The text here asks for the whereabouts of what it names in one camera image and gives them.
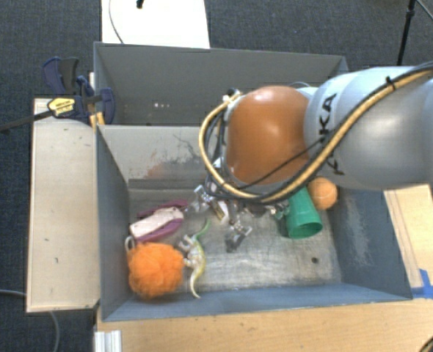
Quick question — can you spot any orange ball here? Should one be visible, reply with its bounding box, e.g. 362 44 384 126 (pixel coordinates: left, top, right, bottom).
307 176 339 211

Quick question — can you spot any purple and white stapler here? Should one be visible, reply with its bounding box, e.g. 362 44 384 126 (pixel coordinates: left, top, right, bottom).
128 199 190 243

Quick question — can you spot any green plastic cup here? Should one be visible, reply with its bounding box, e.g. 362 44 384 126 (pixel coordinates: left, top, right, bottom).
277 186 324 240

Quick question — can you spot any grey metal bin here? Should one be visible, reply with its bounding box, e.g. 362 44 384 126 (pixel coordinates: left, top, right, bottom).
92 41 414 323

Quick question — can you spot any green and white toy dinosaur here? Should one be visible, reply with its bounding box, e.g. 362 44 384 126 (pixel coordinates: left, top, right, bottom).
177 218 213 300

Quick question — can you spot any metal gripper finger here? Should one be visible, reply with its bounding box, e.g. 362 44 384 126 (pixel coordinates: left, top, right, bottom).
238 224 254 244
225 229 241 254

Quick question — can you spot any pale wood flat board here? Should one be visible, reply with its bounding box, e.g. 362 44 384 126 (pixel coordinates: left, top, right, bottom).
26 98 102 313

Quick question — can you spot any orange mesh bath sponge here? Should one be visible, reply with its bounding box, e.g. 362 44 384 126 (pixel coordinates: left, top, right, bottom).
123 235 186 301

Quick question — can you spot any black cylinder on white bracket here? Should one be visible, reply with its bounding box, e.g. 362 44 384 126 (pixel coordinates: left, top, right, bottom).
207 196 228 221

